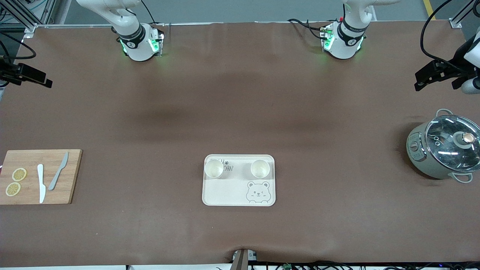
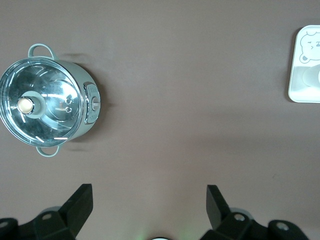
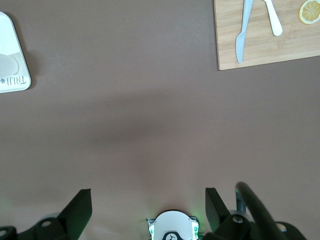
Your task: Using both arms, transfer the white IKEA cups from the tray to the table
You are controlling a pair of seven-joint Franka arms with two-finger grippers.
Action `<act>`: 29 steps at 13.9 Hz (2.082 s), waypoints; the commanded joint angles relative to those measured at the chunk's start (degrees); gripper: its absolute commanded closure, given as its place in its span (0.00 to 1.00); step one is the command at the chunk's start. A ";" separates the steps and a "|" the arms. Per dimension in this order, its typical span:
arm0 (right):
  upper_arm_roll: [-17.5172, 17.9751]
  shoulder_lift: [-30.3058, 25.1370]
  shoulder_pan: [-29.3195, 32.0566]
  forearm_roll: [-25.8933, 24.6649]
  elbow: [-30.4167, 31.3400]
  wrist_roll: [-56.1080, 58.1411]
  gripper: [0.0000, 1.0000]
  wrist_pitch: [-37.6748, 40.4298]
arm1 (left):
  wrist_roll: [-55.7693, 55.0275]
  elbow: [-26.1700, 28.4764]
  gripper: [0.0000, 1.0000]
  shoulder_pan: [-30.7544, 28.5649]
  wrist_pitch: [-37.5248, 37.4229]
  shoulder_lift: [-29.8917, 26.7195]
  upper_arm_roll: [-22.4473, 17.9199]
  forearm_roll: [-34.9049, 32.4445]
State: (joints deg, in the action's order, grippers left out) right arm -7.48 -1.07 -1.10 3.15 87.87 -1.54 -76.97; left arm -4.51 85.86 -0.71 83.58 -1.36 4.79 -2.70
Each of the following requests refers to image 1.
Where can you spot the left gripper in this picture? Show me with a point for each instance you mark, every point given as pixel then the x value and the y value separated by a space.
pixel 458 56

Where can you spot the white plastic cup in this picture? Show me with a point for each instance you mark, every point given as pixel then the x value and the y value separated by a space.
pixel 260 169
pixel 214 169

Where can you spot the glass pot lid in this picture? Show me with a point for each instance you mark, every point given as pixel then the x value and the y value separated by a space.
pixel 446 150

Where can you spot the wooden cutting board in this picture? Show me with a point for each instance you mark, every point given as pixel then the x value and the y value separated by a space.
pixel 30 159

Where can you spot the green electric cooking pot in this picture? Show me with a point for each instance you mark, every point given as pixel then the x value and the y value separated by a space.
pixel 422 159

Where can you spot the yellow lemon slice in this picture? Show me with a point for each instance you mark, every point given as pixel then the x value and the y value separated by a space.
pixel 13 189
pixel 19 174

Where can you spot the grey plastic knife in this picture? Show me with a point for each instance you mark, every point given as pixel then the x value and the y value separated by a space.
pixel 56 176

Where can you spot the white plastic knife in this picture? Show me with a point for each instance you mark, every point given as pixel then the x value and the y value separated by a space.
pixel 41 183

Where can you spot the cream tray with bear print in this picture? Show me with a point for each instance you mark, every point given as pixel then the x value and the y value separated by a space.
pixel 232 191

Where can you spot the aluminium frame profile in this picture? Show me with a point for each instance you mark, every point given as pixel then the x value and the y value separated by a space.
pixel 30 17
pixel 459 17

